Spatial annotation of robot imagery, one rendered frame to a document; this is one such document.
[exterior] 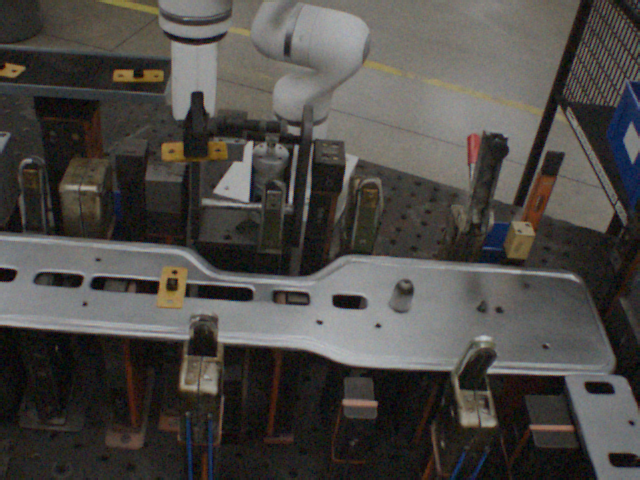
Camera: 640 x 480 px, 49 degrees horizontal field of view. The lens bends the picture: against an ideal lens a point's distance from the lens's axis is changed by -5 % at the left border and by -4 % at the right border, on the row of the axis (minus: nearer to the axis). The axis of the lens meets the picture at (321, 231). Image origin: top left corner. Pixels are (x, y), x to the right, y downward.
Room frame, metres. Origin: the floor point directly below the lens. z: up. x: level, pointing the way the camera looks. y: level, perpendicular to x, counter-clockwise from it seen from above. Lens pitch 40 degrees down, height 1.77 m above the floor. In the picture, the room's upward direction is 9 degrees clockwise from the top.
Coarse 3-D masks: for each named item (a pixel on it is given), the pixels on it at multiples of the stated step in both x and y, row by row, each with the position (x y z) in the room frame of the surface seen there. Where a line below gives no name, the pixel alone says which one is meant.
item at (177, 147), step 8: (168, 144) 0.78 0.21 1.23; (176, 144) 0.78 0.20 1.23; (216, 144) 0.79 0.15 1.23; (224, 144) 0.79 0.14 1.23; (176, 152) 0.76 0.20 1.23; (224, 152) 0.78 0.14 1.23; (168, 160) 0.75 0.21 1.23; (176, 160) 0.75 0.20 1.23; (184, 160) 0.75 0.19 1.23; (192, 160) 0.75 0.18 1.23; (200, 160) 0.76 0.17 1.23; (208, 160) 0.76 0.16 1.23
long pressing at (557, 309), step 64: (0, 256) 0.75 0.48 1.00; (64, 256) 0.78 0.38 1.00; (128, 256) 0.80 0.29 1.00; (192, 256) 0.82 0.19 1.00; (384, 256) 0.88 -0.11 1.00; (0, 320) 0.63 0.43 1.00; (64, 320) 0.65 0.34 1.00; (128, 320) 0.67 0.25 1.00; (256, 320) 0.71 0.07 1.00; (384, 320) 0.75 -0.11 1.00; (448, 320) 0.77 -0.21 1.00; (512, 320) 0.79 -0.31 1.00; (576, 320) 0.81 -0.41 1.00
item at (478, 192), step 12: (492, 132) 0.96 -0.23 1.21; (504, 132) 0.97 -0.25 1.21; (480, 144) 0.96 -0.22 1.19; (492, 144) 0.93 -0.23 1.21; (504, 144) 0.93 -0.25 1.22; (480, 156) 0.95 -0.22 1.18; (492, 156) 0.92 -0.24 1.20; (504, 156) 0.92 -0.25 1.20; (480, 168) 0.94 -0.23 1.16; (492, 168) 0.95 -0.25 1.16; (480, 180) 0.95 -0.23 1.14; (492, 180) 0.95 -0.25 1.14; (480, 192) 0.95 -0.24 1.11; (492, 192) 0.94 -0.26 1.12; (468, 204) 0.94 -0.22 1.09; (480, 204) 0.94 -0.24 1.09; (468, 216) 0.93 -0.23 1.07; (468, 228) 0.93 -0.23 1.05; (480, 228) 0.93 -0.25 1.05
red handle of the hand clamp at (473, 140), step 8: (472, 136) 1.05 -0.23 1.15; (472, 144) 1.04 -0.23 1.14; (472, 152) 1.03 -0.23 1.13; (472, 160) 1.02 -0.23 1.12; (472, 168) 1.01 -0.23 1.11; (472, 176) 0.99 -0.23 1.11; (480, 208) 0.95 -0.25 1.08; (472, 216) 0.94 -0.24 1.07; (480, 216) 0.94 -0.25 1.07; (472, 224) 0.93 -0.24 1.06
